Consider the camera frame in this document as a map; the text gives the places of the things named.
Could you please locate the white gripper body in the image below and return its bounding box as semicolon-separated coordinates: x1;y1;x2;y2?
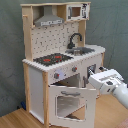
88;67;123;94

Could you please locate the white oven door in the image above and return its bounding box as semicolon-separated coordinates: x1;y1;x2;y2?
49;85;96;128

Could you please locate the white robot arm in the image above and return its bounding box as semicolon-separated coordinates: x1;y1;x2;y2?
88;67;128;109

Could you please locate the wooden toy kitchen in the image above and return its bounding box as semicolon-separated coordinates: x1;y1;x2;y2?
22;2;105;128

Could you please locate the white cupboard door with dispenser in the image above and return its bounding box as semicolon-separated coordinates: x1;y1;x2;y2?
80;55;102;89

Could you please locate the red oven knob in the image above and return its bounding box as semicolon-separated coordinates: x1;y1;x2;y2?
54;73;60;79
71;66;78;73

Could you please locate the grey toy sink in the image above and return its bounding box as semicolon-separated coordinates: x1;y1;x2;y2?
66;47;94;56

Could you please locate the black toy faucet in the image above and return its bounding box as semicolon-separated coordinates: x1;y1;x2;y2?
67;33;82;49

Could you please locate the black toy stovetop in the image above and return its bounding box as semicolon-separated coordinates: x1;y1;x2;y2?
34;53;71;66

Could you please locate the white toy microwave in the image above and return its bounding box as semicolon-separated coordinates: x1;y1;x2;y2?
66;3;90;21

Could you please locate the grey range hood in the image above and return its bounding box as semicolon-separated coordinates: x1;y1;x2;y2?
34;5;64;27

